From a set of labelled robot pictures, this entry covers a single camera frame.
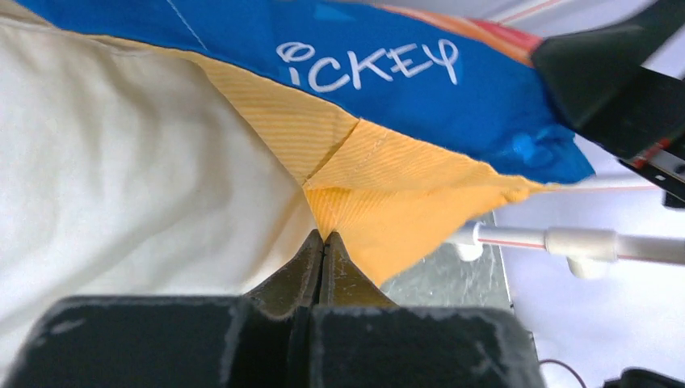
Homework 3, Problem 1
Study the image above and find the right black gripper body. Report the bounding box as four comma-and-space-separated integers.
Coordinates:
619, 136, 684, 209

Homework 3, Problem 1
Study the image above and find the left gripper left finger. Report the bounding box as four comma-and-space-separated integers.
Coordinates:
5, 231, 324, 387

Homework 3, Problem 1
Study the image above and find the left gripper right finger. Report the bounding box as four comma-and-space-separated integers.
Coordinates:
310, 233, 544, 387

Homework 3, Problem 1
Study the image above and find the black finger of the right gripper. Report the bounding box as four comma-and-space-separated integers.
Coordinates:
531, 1, 684, 160

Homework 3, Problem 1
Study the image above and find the yellow blue pillowcase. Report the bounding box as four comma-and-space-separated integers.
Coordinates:
20, 1, 595, 284

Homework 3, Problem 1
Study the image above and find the white pillow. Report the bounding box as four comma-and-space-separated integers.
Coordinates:
1, 13, 314, 373

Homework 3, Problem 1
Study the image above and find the white PVC pipe frame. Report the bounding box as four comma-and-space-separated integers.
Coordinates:
447, 0, 685, 280

